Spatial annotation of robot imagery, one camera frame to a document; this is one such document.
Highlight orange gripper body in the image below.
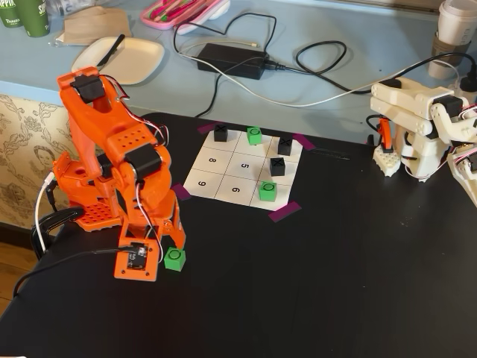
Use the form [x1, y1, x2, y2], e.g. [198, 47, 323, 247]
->
[118, 203, 186, 249]

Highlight white leader gripper handle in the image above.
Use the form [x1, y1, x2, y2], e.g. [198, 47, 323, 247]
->
[448, 147, 477, 206]

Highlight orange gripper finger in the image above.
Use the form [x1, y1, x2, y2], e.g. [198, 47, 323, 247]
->
[156, 223, 167, 262]
[165, 218, 186, 250]

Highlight white numbered grid paper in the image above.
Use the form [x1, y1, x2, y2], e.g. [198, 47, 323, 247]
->
[183, 128, 305, 208]

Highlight black table clamp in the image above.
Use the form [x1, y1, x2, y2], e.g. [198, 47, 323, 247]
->
[29, 207, 85, 260]

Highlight white studded block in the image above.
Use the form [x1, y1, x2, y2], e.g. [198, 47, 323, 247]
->
[374, 143, 402, 177]

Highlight white coffee cup with sleeve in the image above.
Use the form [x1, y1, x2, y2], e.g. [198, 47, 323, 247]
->
[427, 0, 477, 80]

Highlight white square paper plate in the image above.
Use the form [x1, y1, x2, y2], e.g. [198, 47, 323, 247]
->
[70, 36, 165, 86]

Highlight black plastic knife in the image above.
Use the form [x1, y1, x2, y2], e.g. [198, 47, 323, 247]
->
[97, 34, 126, 68]

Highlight black power adapter brick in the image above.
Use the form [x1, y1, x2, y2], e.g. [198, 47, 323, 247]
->
[196, 42, 270, 80]

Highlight brown paper napkins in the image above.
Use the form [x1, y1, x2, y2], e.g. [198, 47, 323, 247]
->
[55, 5, 133, 46]

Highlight pink pencil case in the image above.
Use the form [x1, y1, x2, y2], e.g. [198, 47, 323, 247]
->
[139, 0, 221, 31]

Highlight green paper cup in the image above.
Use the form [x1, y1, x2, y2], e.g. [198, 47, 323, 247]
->
[0, 0, 25, 29]
[16, 0, 51, 38]

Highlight clear plastic bottle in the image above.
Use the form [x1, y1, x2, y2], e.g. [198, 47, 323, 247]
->
[47, 0, 98, 18]

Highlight black camera cable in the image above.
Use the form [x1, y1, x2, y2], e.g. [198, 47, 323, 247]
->
[13, 245, 136, 298]

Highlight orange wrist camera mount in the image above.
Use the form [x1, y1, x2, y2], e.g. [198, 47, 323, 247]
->
[113, 242, 159, 281]

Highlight orange clamp handle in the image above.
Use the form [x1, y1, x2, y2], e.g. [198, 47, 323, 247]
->
[378, 117, 394, 152]

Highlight white usb cable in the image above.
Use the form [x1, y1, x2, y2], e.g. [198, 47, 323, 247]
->
[34, 172, 57, 251]

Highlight thin black adapter cable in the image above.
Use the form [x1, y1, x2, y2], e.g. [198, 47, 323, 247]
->
[173, 13, 277, 119]

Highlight long white cable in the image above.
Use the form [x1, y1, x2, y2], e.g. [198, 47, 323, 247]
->
[174, 40, 463, 109]

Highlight thick black power cable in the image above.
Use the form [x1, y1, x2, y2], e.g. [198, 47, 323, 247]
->
[262, 40, 477, 94]

